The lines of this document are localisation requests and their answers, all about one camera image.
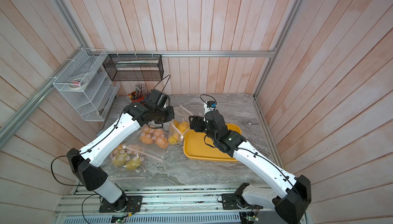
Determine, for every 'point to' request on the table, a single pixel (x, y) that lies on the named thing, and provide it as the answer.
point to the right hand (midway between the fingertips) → (194, 117)
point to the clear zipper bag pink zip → (127, 163)
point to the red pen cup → (141, 99)
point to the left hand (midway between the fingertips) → (174, 117)
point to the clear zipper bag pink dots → (179, 123)
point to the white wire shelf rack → (94, 101)
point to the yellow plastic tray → (195, 146)
